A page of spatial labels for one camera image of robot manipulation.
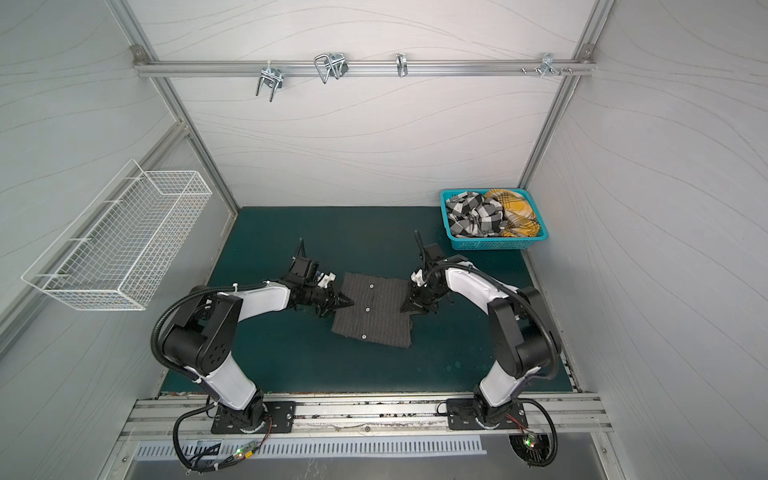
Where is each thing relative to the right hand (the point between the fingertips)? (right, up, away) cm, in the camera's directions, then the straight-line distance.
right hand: (408, 304), depth 87 cm
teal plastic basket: (+31, +18, +14) cm, 38 cm away
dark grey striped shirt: (-10, -3, -1) cm, 10 cm away
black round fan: (+31, -32, -15) cm, 47 cm away
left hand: (-16, +1, +3) cm, 16 cm away
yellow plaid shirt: (+41, +26, +17) cm, 52 cm away
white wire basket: (-69, +16, -19) cm, 73 cm away
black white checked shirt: (+24, +28, +21) cm, 43 cm away
